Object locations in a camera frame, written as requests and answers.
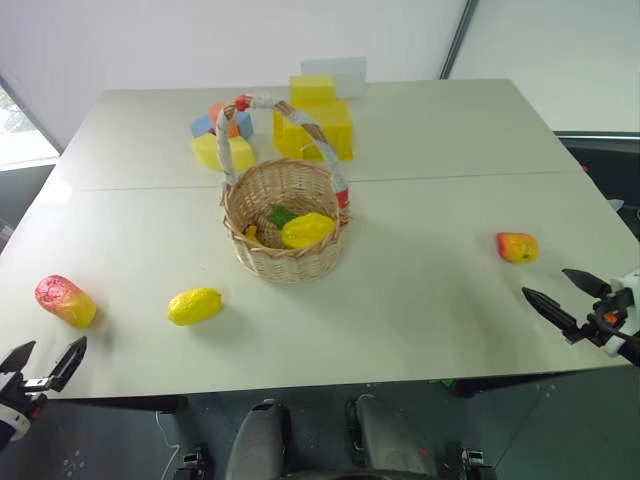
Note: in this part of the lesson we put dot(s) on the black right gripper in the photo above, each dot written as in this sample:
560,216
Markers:
612,307

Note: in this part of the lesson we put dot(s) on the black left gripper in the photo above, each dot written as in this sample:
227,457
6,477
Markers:
22,389

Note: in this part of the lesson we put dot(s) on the red yellow mango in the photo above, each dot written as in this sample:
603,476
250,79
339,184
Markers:
65,301

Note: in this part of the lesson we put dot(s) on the red yellow apple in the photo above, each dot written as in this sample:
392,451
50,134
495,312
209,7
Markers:
517,247

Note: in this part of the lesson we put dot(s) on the dark furniture beside table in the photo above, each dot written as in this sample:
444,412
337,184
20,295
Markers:
610,165

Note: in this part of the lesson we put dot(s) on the yellow lemon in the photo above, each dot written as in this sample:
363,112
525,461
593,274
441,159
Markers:
194,306
306,230

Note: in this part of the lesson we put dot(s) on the black robot foot part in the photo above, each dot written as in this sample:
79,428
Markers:
472,462
192,462

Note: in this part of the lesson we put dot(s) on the grey rounded robot leg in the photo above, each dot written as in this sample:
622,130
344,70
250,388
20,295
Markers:
387,440
257,440

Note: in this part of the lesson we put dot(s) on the green leafy toy vegetable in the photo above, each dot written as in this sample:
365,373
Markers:
281,215

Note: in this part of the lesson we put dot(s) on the blue foam block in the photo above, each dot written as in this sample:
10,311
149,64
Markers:
202,125

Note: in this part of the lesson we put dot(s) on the yellow half round foam block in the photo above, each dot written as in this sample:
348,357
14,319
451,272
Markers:
244,154

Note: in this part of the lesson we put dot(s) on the large yellow foam block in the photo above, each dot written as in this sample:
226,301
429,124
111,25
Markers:
336,127

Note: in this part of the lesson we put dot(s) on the orange foam block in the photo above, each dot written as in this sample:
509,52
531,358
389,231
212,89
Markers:
216,114

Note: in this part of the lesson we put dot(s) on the small yellow foam block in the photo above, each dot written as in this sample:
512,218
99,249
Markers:
312,91

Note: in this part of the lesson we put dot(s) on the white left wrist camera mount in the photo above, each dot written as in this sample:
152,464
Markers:
12,420

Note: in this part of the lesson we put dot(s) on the dark window frame bar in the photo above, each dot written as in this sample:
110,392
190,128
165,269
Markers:
457,40

